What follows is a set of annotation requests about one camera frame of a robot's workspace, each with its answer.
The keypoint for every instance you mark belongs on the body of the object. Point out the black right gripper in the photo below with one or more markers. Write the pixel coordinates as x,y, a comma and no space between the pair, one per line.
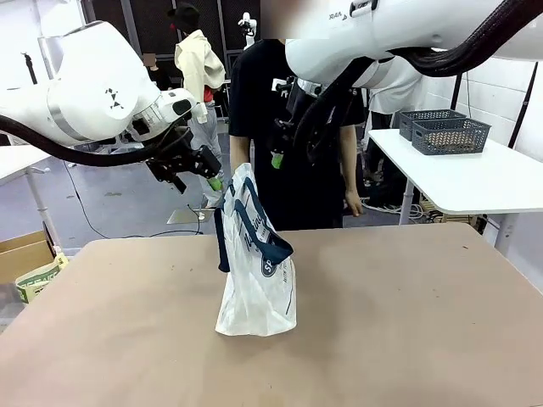
280,137

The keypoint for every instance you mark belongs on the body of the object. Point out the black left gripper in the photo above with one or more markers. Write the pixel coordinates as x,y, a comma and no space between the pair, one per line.
186,163

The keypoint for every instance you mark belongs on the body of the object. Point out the grey plastic perforated basket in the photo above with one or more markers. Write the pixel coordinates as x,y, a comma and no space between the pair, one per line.
449,137
424,115

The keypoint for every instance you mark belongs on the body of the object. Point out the person's left forearm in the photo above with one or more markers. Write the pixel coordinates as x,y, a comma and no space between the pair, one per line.
348,161

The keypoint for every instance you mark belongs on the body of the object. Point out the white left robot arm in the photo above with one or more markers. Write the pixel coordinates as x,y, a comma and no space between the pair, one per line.
93,97

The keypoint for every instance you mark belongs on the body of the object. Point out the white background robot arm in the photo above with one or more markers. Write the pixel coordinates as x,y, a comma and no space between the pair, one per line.
248,27

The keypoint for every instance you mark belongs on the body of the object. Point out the person's right forearm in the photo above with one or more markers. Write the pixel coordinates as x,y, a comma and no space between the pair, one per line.
239,152

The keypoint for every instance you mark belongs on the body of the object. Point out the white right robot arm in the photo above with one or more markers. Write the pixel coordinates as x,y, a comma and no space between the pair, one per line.
339,38

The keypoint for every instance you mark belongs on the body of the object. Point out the green and white paper bag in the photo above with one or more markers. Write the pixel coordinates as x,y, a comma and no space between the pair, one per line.
38,282

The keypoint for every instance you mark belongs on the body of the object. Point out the person's left hand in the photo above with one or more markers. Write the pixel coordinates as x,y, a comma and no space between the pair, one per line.
353,204

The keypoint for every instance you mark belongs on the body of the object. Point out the person in black T-shirt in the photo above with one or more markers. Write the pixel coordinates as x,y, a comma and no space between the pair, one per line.
263,106

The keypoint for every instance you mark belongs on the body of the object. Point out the seated person in dark clothes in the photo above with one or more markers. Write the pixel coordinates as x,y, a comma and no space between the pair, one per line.
158,80

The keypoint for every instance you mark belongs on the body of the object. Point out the mannequin in cream jacket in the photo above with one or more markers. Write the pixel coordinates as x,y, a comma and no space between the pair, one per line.
197,63

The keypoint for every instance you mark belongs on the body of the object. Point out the white table with baskets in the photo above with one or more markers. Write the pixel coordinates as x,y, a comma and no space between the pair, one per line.
466,182

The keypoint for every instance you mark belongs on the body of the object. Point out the white side table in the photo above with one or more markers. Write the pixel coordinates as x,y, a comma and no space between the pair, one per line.
17,163

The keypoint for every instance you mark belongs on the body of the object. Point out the brown cardboard box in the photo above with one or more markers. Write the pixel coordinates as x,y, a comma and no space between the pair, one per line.
21,258

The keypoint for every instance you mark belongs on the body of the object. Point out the metal mannequin base plate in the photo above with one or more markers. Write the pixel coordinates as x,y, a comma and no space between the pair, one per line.
186,216

